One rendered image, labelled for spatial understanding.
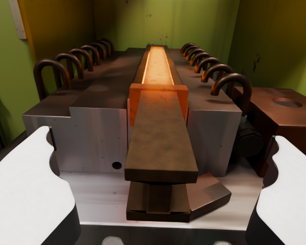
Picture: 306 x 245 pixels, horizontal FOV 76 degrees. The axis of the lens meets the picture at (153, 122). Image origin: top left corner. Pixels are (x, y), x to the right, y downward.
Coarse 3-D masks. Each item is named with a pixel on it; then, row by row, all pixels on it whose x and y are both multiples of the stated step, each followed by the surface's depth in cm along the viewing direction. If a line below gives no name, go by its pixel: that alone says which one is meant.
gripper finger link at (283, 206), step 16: (272, 144) 11; (288, 144) 10; (272, 160) 9; (288, 160) 9; (304, 160) 9; (272, 176) 9; (288, 176) 8; (304, 176) 8; (272, 192) 7; (288, 192) 7; (304, 192) 7; (256, 208) 7; (272, 208) 7; (288, 208) 7; (304, 208) 7; (256, 224) 7; (272, 224) 6; (288, 224) 6; (304, 224) 6; (256, 240) 7; (272, 240) 6; (288, 240) 6; (304, 240) 6
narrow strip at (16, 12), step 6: (12, 0) 25; (18, 0) 26; (12, 6) 26; (18, 6) 26; (12, 12) 26; (18, 12) 26; (18, 18) 26; (18, 24) 27; (18, 30) 27; (24, 30) 27; (18, 36) 27; (24, 36) 27
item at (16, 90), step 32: (0, 0) 26; (32, 0) 28; (64, 0) 38; (0, 32) 28; (32, 32) 29; (64, 32) 39; (0, 64) 30; (32, 64) 30; (64, 64) 39; (0, 96) 32; (32, 96) 32; (0, 128) 35
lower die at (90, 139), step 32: (128, 64) 34; (64, 96) 22; (96, 96) 20; (128, 96) 17; (192, 96) 20; (224, 96) 21; (32, 128) 19; (64, 128) 18; (96, 128) 18; (128, 128) 18; (192, 128) 18; (224, 128) 18; (64, 160) 20; (96, 160) 20; (224, 160) 20
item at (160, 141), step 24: (168, 72) 22; (144, 96) 14; (168, 96) 14; (144, 120) 11; (168, 120) 11; (144, 144) 9; (168, 144) 9; (144, 168) 7; (168, 168) 7; (192, 168) 7; (144, 192) 9; (168, 192) 8; (144, 216) 8; (168, 216) 8
